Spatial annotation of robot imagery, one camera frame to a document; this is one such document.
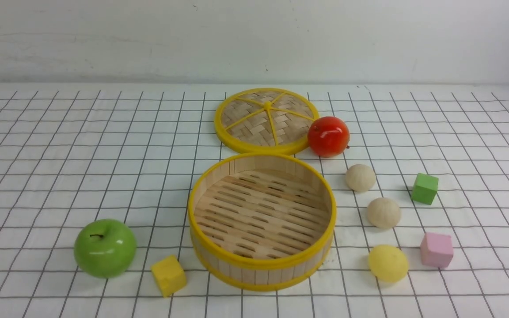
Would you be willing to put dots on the beige bun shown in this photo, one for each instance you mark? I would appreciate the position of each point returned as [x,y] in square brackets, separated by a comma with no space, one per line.
[384,213]
[360,178]

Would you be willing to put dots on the green cube block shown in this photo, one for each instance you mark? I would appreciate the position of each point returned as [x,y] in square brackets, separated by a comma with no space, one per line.
[425,188]

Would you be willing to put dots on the white checked tablecloth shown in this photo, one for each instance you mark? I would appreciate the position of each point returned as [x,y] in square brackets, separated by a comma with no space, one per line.
[74,154]

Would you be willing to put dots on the yellow cube block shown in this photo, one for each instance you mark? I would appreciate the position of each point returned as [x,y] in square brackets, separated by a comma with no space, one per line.
[168,275]

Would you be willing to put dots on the woven bamboo steamer lid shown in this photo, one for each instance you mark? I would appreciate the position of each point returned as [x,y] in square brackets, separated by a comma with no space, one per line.
[265,120]

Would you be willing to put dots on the yellow bun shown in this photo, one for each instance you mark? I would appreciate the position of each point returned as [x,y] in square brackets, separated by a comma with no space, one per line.
[388,263]

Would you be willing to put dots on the green apple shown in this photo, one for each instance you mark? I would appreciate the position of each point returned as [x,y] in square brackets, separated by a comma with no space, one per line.
[105,248]

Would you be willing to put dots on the bamboo steamer tray yellow rim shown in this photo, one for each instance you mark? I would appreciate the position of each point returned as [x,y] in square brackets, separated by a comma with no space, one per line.
[262,222]

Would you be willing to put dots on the red tomato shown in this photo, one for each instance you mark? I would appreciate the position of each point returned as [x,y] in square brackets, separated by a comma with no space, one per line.
[328,136]

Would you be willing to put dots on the pink cube block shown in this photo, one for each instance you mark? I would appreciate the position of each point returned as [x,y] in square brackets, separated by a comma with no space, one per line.
[436,250]

